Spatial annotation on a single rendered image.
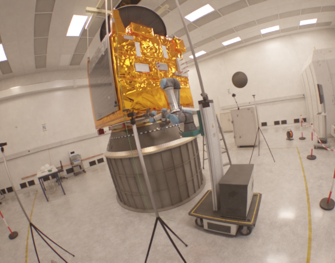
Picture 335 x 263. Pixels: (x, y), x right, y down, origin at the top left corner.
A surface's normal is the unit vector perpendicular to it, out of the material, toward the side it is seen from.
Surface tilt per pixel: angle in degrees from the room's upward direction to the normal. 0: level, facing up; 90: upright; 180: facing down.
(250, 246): 0
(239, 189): 90
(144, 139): 62
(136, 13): 124
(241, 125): 90
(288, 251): 0
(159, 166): 90
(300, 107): 90
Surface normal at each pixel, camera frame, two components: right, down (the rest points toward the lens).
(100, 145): 0.71, -0.07
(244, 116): -0.68, 0.21
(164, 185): 0.21, 0.05
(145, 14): 0.31, 0.62
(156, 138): 0.14, -0.42
